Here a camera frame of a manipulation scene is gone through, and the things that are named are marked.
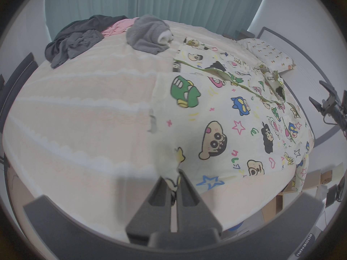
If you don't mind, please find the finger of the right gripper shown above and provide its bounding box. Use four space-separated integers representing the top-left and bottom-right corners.
319 80 337 98
309 96 327 115

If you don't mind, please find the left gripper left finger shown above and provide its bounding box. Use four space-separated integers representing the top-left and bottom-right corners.
125 176 174 245

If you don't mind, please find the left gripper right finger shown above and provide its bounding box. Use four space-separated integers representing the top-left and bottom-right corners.
176 169 223 239

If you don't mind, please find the white printed pyjama top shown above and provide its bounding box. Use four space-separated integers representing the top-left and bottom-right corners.
148 36 315 198

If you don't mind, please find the white printed pillow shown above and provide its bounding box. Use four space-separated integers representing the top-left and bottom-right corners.
239 38 297 74

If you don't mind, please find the cardboard box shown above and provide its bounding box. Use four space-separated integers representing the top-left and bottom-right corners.
261 195 284 223
306 170 321 185

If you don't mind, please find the grey bedside table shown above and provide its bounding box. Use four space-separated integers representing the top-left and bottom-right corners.
222 29 256 41

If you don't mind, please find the bed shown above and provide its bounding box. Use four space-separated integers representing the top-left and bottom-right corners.
3 18 345 244

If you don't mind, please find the blue-green curtain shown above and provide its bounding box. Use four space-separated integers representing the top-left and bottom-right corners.
108 0 267 37
45 0 114 37

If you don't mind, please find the grey sweater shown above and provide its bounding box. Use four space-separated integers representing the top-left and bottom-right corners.
126 13 175 56

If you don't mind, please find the dark grey garment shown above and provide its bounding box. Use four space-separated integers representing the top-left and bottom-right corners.
50 29 106 69

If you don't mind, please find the pink garment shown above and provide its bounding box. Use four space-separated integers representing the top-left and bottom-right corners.
101 19 136 38

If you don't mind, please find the black garment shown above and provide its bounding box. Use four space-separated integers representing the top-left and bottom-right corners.
45 15 130 62

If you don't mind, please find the black cable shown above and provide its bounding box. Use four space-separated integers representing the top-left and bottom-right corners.
323 113 342 126

